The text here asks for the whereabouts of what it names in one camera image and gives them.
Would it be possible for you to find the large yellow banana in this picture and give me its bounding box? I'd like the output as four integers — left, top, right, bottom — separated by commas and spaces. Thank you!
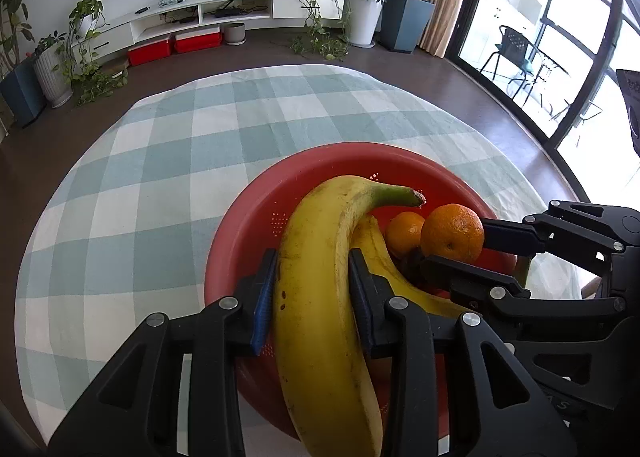
270, 175, 427, 457

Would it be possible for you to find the small yellow banana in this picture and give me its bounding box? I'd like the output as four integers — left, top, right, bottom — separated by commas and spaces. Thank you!
350, 214, 532, 320

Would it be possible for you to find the green white checked tablecloth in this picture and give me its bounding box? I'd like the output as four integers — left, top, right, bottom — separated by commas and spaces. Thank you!
14, 64, 583, 443

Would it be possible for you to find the red storage box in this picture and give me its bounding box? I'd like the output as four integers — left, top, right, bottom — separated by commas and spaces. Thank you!
127, 40, 174, 67
173, 30, 223, 54

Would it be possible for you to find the black metal chair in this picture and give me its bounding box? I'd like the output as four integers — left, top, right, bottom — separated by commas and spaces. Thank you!
479, 24, 545, 104

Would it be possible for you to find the leafy plant in tall white pot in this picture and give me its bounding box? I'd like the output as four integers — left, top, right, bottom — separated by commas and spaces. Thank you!
336, 0, 392, 49

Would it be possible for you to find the small smooth orange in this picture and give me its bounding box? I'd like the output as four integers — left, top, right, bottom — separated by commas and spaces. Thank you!
386, 212, 426, 256

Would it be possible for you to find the plant in ribbed white pot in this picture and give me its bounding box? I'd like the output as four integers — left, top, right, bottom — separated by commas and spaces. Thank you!
31, 32, 75, 109

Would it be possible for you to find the bumpy orange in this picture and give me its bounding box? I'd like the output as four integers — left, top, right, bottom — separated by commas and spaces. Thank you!
420, 204, 486, 264

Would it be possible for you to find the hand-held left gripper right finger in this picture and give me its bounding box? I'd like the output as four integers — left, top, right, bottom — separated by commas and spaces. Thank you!
348, 248, 571, 457

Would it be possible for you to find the empty brown plant pot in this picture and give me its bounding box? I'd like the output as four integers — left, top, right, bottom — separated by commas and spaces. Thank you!
221, 22, 247, 45

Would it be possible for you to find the red plastic basin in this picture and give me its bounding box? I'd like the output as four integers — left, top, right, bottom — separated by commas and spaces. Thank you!
204, 141, 518, 440

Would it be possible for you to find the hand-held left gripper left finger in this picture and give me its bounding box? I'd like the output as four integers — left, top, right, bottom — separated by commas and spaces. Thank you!
47, 248, 278, 457

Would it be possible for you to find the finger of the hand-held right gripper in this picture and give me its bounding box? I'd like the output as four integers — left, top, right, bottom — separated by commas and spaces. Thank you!
419, 254, 628, 338
481, 200, 640, 263

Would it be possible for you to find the white television cabinet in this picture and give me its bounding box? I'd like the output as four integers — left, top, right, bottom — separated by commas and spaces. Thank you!
70, 0, 348, 58

